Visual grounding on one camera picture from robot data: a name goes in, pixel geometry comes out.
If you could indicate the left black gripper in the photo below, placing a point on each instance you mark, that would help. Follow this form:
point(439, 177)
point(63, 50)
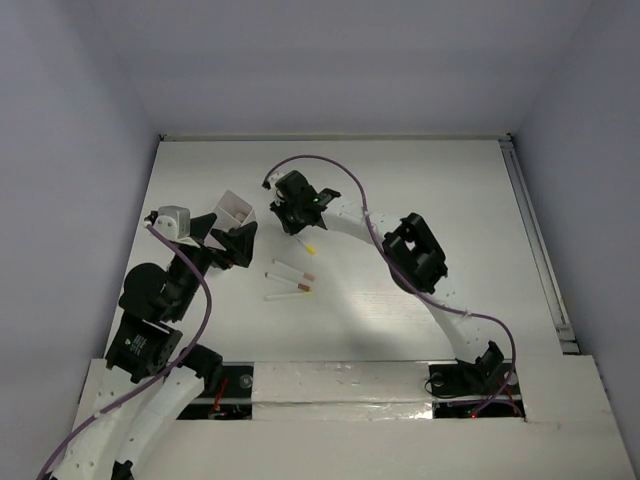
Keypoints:
point(210, 240)

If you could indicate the aluminium rail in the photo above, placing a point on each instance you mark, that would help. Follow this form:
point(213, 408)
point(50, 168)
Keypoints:
point(564, 330)

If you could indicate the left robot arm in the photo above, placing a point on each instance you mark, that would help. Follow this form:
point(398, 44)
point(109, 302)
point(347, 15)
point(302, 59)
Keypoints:
point(147, 378)

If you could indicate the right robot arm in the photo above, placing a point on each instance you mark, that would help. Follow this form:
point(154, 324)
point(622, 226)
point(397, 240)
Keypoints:
point(416, 261)

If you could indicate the white compartment organizer box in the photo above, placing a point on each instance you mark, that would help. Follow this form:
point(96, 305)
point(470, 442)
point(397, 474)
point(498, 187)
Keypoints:
point(228, 205)

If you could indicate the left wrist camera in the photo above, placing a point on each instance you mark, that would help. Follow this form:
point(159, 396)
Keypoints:
point(171, 222)

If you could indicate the white pencil brown eraser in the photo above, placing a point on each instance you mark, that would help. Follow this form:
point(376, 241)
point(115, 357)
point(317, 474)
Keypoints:
point(295, 284)

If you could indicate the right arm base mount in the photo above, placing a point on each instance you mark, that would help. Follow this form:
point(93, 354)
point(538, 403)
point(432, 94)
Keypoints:
point(482, 389)

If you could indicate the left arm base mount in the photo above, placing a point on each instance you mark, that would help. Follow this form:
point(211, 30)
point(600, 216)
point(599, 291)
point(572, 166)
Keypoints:
point(231, 400)

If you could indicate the white pencil yellow tip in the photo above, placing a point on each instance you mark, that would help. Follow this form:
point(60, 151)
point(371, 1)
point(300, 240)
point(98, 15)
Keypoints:
point(286, 296)

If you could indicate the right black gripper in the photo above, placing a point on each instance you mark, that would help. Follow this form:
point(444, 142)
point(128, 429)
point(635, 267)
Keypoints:
point(280, 206)

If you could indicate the white pencil pink eraser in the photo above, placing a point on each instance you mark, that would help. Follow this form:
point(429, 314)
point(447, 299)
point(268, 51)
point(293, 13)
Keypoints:
point(293, 271)

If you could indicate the yellow pen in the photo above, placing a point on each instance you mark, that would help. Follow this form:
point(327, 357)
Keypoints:
point(307, 247)

